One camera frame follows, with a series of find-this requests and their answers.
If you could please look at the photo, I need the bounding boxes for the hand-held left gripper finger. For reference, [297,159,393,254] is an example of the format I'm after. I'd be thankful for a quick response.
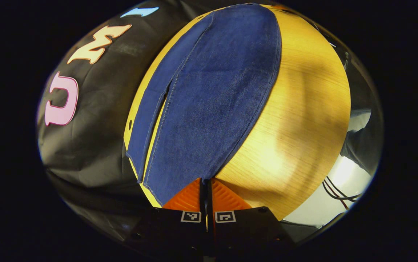
[208,178,296,257]
[128,178,208,256]

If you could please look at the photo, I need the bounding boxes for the dark cloth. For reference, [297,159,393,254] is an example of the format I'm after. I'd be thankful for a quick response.
[341,109,382,176]

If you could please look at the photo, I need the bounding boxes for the black backdrop cloth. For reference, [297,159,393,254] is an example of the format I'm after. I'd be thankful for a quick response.
[36,0,231,242]

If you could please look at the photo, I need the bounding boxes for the blue denim jeans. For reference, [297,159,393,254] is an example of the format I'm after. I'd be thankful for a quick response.
[125,3,282,207]

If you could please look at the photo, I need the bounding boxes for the black cable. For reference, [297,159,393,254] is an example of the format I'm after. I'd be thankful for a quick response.
[322,176,362,203]

